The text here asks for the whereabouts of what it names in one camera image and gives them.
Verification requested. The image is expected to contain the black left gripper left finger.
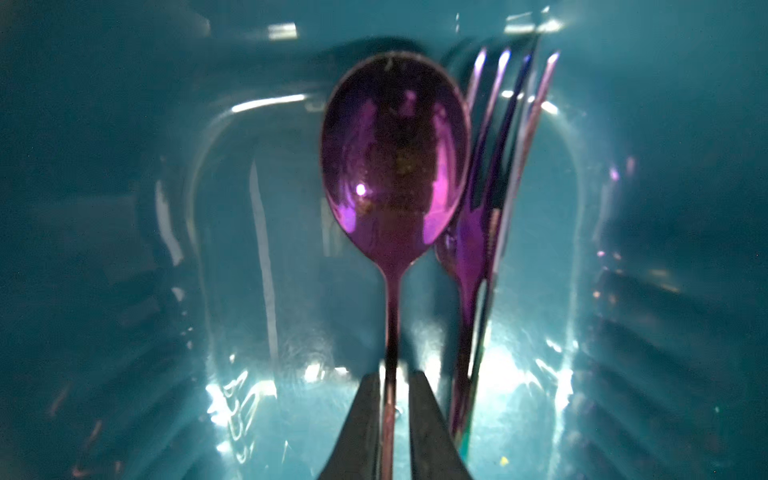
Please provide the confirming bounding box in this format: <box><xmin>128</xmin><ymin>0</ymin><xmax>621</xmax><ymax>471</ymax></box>
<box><xmin>318</xmin><ymin>373</ymin><xmax>381</xmax><ymax>480</ymax></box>

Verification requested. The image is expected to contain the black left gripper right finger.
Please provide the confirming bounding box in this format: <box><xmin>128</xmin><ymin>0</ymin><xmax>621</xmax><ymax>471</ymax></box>
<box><xmin>408</xmin><ymin>371</ymin><xmax>472</xmax><ymax>480</ymax></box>

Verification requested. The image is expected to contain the purple metallic spoon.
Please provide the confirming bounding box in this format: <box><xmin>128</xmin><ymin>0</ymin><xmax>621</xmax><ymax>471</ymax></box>
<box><xmin>320</xmin><ymin>51</ymin><xmax>471</xmax><ymax>479</ymax></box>

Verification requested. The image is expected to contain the purple metallic fork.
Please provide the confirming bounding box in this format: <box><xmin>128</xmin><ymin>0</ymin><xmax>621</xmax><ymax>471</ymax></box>
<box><xmin>435</xmin><ymin>48</ymin><xmax>561</xmax><ymax>447</ymax></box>

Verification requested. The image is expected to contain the teal plastic cutlery bin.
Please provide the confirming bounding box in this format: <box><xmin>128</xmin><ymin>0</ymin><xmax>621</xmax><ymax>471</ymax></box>
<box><xmin>1</xmin><ymin>1</ymin><xmax>767</xmax><ymax>479</ymax></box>

